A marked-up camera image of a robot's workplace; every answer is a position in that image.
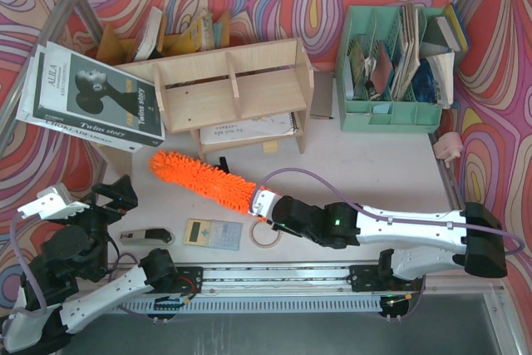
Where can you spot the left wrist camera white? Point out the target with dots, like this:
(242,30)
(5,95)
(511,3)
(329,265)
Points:
(54,202)

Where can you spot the yellow file rack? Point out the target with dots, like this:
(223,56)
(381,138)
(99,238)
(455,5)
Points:
(202,35)

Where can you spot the spiral notebook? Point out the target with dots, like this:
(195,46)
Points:
(257,128)

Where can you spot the beige and blue calculator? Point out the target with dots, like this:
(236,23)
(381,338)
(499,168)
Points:
(213,234)

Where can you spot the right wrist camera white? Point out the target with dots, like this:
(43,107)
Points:
(263,203)

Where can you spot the orange microfiber duster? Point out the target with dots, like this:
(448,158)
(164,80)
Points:
(230,191)

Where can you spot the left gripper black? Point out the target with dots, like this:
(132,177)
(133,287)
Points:
(105,204)

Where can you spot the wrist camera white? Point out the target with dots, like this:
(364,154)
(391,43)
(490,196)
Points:
(263,203)
(54,202)

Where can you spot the wooden bookshelf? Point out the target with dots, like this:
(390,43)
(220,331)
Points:
(231,84)

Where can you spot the yellow sticky note pad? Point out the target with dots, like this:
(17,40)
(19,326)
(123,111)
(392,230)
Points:
(270,147)

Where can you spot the black binder clip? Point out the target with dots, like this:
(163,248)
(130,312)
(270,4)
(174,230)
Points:
(223,165)

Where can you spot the white Chokladfabriken book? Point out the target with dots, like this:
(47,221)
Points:
(25,114)

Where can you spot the Twins story book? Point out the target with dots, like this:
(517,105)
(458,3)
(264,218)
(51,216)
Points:
(81,92)

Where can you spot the mint green desk organizer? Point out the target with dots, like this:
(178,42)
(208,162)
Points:
(378,58)

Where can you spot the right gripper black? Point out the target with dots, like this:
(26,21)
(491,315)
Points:
(277,210)

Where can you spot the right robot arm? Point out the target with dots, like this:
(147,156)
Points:
(469,239)

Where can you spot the pink piggy figurine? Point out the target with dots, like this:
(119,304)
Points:
(448,148)

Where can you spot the clear tape roll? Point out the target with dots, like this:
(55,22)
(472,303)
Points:
(263,235)

